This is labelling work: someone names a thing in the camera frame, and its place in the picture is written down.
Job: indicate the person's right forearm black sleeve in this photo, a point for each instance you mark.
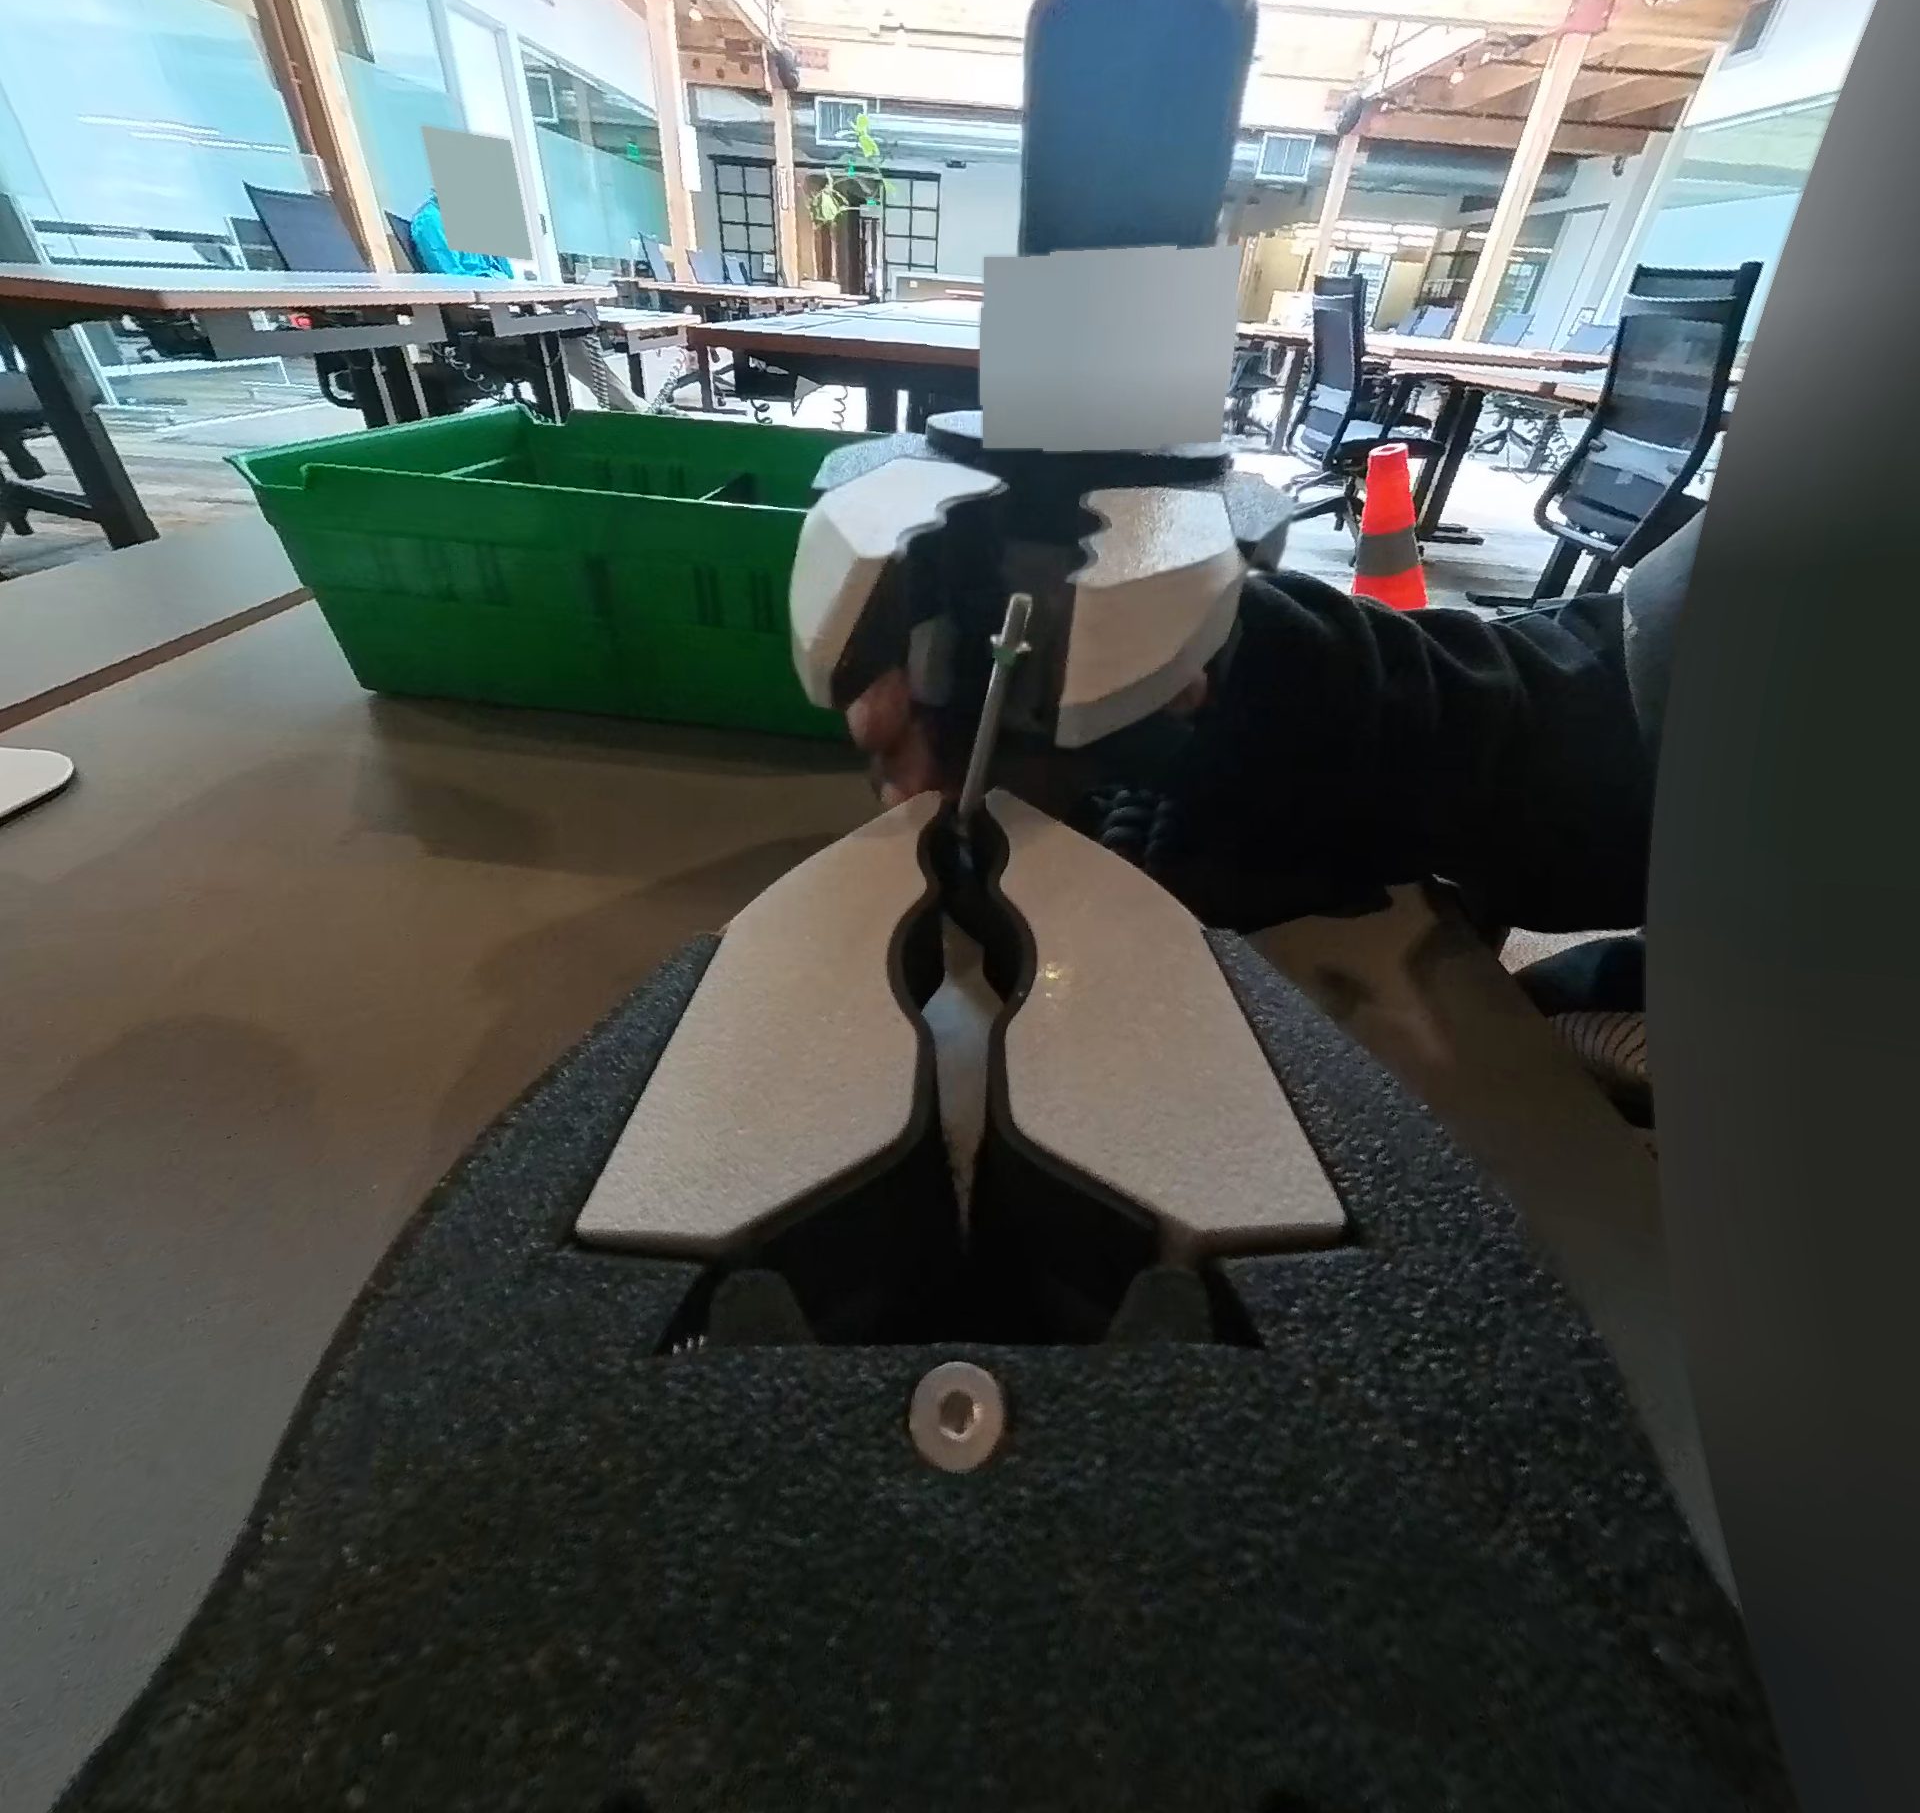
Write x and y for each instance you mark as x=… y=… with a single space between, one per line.
x=1393 y=749

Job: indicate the wooden office desk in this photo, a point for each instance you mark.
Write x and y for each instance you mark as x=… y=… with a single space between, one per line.
x=841 y=336
x=225 y=289
x=1480 y=358

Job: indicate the black mesh office chair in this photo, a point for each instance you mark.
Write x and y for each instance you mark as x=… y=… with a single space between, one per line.
x=1344 y=371
x=1650 y=418
x=306 y=228

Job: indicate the white monitor stand base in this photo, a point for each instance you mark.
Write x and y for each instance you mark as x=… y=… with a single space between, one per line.
x=26 y=782

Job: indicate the long metal screw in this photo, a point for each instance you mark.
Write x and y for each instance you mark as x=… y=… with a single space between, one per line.
x=980 y=733

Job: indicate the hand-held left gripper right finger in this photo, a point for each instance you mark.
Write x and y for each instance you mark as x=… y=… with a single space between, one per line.
x=1170 y=1077

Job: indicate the person's striped clothing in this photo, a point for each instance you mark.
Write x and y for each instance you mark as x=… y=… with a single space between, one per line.
x=1606 y=1039

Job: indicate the orange traffic cone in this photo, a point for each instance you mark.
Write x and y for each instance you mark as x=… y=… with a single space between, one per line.
x=1390 y=539

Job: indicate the person's right hand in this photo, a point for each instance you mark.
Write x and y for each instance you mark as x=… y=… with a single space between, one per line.
x=883 y=733

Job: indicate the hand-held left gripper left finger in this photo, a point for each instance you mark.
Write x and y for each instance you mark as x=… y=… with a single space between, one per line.
x=749 y=1077

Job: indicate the green plastic crate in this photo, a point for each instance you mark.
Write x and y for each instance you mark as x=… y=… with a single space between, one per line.
x=555 y=583

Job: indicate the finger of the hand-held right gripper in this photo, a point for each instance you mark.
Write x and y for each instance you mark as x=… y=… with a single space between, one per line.
x=854 y=570
x=1154 y=612

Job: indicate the hanging green plant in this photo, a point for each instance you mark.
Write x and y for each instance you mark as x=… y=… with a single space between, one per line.
x=854 y=162

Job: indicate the large grey panel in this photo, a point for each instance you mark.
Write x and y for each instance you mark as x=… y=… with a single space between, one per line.
x=1801 y=870

